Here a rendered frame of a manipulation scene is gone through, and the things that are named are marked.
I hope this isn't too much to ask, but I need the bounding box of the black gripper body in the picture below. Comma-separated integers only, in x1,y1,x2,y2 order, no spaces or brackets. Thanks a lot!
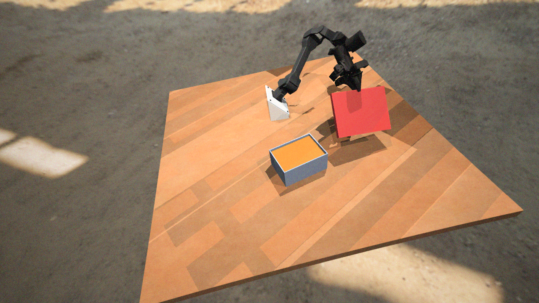
335,55,369,87

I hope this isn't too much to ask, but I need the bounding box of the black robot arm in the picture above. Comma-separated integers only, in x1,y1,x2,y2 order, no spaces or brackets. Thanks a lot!
272,25,366,103

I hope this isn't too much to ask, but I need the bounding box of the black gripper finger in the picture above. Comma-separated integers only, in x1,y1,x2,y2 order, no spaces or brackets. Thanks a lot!
348,71,363,92
341,80,357,90

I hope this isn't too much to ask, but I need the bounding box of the dark red lid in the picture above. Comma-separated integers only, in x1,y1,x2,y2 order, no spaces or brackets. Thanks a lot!
330,86,391,138

